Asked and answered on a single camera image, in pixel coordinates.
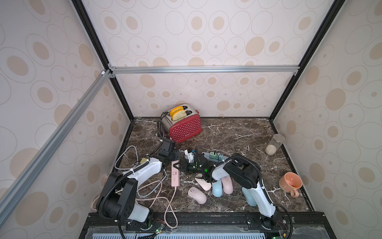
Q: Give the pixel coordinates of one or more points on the yellow toast slice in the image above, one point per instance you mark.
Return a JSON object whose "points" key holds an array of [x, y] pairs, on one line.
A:
{"points": [[178, 113]]}

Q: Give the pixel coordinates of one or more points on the pink mouse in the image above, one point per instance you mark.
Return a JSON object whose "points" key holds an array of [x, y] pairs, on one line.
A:
{"points": [[197, 195], [227, 185], [205, 185]]}

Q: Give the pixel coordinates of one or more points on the red polka dot toaster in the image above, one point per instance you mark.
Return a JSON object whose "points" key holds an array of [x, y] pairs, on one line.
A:
{"points": [[184, 128]]}

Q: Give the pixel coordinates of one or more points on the blue mouse middle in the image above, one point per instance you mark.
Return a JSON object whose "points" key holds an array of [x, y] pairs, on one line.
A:
{"points": [[217, 189]]}

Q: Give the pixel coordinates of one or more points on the blue mouse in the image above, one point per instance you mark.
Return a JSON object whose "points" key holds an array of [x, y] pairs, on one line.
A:
{"points": [[217, 189], [249, 198]]}

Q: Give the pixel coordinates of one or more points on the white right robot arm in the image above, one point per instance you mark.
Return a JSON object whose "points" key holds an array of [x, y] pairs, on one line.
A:
{"points": [[244, 171]]}

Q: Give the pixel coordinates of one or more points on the pink power strip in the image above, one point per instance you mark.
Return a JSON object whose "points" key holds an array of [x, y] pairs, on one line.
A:
{"points": [[175, 175]]}

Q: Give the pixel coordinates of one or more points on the green charger on blue strip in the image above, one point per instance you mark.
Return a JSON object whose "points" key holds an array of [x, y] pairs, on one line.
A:
{"points": [[213, 155]]}

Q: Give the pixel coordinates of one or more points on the orange ceramic mug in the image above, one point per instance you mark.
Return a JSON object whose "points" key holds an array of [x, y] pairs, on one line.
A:
{"points": [[291, 183]]}

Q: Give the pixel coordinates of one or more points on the black front rail base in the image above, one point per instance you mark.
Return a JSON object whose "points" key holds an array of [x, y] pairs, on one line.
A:
{"points": [[300, 225]]}

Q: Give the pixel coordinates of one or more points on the black right frame post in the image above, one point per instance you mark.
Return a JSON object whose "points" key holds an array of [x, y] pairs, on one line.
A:
{"points": [[323, 30]]}

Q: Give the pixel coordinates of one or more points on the black corner frame post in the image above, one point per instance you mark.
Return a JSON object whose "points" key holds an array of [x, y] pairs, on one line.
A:
{"points": [[93, 36]]}

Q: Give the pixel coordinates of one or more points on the blue mouse far right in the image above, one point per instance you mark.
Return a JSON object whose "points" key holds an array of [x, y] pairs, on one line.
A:
{"points": [[249, 198]]}

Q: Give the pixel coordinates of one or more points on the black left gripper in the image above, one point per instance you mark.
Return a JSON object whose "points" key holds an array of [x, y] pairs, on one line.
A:
{"points": [[177, 154]]}

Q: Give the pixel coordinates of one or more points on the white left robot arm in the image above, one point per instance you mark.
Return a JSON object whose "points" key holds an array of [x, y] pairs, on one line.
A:
{"points": [[117, 200]]}

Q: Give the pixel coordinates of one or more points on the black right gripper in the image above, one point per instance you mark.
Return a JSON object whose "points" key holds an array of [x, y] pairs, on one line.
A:
{"points": [[185, 163]]}

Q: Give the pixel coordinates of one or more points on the silver back frame bar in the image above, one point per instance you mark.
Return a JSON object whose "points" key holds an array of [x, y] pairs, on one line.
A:
{"points": [[205, 69]]}

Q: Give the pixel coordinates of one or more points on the light blue power strip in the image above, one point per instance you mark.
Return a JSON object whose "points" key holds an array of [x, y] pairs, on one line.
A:
{"points": [[221, 157]]}

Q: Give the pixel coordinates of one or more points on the glass jar with powder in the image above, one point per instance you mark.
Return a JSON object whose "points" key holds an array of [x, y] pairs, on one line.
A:
{"points": [[275, 143]]}

